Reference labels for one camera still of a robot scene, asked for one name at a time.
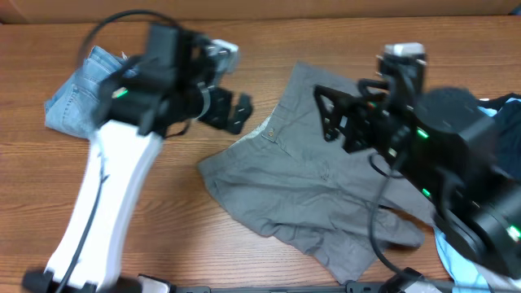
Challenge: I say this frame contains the grey shorts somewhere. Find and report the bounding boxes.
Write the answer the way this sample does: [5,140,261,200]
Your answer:
[197,61,437,285]

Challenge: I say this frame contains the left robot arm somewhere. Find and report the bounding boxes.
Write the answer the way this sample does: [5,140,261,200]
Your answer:
[22,24,252,292]

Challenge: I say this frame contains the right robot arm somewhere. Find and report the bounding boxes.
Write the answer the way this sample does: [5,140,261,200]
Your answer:
[313,80,520,279]

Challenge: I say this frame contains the dark navy t-shirt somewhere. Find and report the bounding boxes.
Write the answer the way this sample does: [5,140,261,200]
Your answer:
[479,93,520,181]

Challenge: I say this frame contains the folded blue denim jeans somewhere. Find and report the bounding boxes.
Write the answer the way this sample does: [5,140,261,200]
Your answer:
[44,46,128,138]

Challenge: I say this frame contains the light blue t-shirt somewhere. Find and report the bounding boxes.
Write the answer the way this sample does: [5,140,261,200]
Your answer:
[432,97,521,293]

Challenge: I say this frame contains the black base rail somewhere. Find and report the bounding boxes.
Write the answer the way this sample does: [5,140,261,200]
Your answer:
[162,280,521,293]

